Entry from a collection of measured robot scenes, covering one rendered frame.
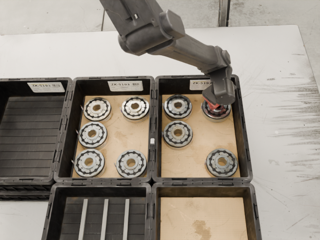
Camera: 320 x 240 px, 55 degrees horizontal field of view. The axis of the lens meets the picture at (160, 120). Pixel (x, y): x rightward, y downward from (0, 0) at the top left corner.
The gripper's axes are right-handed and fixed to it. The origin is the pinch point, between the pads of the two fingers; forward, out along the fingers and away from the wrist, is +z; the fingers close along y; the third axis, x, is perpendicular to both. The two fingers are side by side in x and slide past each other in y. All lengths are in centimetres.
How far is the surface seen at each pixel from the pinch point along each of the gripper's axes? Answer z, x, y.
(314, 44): 88, 27, 141
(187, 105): 0.8, 7.0, -7.8
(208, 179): -6.0, -20.0, -23.4
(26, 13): 86, 211, -14
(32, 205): 16, 18, -73
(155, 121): -4.8, 6.4, -22.5
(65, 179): -7, 7, -56
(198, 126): 4.0, -1.1, -9.6
